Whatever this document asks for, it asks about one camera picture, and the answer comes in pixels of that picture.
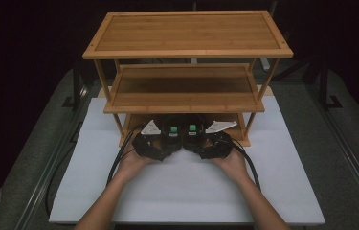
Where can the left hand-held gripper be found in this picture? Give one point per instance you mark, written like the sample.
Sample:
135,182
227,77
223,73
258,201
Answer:
150,145

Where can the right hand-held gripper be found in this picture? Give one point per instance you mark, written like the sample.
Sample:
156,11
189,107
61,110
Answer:
218,145

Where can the three-tier wooden shelf rack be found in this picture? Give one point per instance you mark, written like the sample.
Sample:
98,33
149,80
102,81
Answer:
186,33

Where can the person's right hand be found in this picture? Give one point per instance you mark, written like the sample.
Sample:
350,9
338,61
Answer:
234,167

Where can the person's left hand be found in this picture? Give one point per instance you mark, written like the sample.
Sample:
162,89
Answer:
130,166

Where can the white foam mat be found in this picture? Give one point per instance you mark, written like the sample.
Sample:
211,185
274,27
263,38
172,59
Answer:
186,191

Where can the black metal stand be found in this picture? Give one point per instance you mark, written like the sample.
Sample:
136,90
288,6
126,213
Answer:
325,86
76,86

